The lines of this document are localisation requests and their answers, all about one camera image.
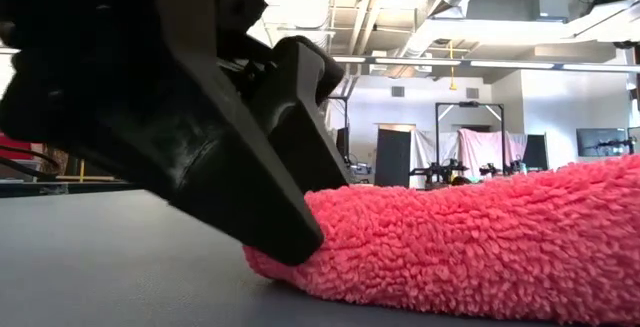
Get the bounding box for yellow hanging pendant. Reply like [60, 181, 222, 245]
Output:
[448, 40, 459, 92]

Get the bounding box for black curved cable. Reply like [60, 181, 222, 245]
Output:
[0, 144, 61, 171]
[0, 155, 54, 182]

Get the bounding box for long ceiling light strip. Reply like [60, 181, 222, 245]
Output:
[332, 55, 640, 74]

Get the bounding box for grey ceiling air unit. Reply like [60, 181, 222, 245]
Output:
[537, 0, 571, 22]

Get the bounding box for pink hanging cloth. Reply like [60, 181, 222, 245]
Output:
[457, 127, 529, 178]

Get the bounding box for pink fluffy towel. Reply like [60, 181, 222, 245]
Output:
[243, 154, 640, 326]

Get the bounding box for white hanging cloth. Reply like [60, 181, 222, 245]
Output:
[409, 129, 461, 188]

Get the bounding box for black background rig frame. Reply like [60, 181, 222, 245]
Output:
[433, 100, 507, 188]

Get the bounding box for black door panel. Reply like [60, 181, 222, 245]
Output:
[374, 127, 412, 188]

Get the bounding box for black upright panel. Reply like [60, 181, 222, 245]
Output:
[522, 134, 550, 171]

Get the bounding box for background robot arms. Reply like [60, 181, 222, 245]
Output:
[408, 159, 472, 189]

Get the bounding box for black table frame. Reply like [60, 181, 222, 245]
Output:
[0, 180, 144, 199]

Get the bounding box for brown patterned cloth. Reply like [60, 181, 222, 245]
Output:
[42, 144, 71, 176]

